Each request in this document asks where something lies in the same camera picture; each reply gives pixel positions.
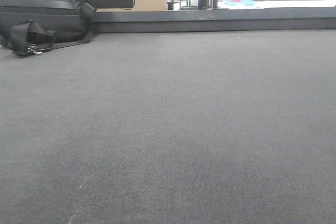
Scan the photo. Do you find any dark conveyor side rail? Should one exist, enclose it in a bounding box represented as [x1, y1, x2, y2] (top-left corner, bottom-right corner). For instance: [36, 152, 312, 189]
[93, 7, 335, 34]

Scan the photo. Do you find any black fabric bag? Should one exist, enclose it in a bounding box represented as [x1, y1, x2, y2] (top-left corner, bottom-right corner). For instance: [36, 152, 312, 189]
[1, 0, 97, 57]

